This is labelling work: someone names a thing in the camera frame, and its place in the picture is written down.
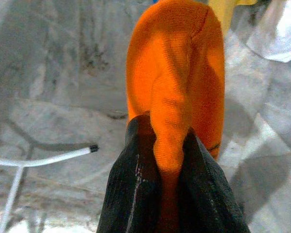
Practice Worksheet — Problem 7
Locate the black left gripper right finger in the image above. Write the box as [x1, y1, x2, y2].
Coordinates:
[178, 127, 251, 233]

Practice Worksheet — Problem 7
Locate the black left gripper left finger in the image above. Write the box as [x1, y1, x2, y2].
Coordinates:
[96, 114, 164, 233]

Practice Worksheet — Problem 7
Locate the orange shirt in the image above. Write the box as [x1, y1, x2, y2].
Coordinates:
[125, 0, 226, 233]

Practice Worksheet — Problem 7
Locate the white folding table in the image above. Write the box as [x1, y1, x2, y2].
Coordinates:
[0, 144, 99, 233]

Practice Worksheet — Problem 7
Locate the white t-shirt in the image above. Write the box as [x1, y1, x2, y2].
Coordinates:
[242, 0, 291, 63]

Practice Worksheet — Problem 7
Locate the yellow polo shirt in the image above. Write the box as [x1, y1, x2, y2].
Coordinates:
[207, 0, 258, 37]

